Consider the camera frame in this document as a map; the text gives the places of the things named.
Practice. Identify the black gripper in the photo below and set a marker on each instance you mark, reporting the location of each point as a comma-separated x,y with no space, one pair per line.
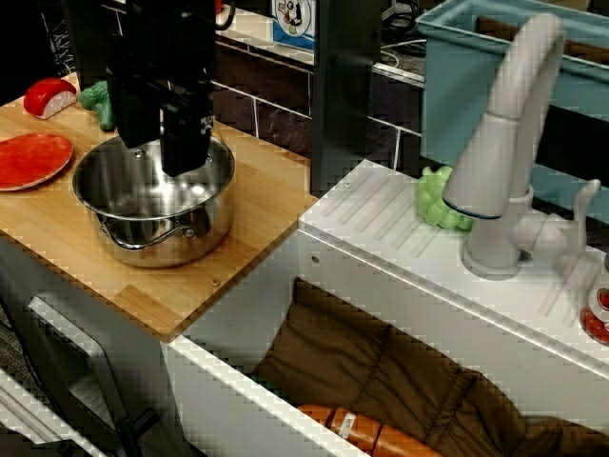
162,62

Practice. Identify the stainless steel pot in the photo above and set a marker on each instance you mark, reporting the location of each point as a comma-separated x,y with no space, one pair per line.
123,195

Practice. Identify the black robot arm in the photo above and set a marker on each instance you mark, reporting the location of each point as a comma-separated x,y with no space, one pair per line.
166,9

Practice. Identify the green toy broccoli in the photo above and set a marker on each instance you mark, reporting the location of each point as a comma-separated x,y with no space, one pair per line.
95,102

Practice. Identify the red white toy sushi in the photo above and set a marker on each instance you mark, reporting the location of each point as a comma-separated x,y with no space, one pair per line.
47,97

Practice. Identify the wooden countertop board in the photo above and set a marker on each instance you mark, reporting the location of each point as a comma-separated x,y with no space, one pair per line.
266,204

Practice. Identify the red plate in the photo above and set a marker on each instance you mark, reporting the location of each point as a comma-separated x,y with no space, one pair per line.
31,159

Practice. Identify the blue white penguin sticker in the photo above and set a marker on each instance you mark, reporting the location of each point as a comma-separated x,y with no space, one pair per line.
292,21

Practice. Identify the grey toy oven door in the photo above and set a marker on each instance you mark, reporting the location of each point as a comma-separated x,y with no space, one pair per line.
128,352

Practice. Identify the white toy sink unit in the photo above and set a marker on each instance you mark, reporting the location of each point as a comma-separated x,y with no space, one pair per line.
380,266

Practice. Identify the green toy grapes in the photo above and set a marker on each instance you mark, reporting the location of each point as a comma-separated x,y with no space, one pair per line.
430,200

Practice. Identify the brown quilted cloth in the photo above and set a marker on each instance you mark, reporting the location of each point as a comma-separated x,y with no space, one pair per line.
342,352

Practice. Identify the blue plastic bin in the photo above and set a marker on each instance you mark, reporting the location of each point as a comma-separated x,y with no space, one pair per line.
457,95

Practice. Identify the black knob stand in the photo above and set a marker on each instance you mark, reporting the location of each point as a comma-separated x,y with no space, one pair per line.
135,426

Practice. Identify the grey toy faucet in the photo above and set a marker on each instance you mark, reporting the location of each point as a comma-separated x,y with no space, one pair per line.
504,143

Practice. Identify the orange toy sausage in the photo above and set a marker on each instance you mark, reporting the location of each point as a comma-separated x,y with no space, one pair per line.
361,428

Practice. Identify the red labelled can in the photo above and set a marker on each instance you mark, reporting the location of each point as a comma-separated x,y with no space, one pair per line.
597,319

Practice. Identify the white rail bar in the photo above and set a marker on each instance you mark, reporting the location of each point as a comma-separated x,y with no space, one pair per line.
28,409

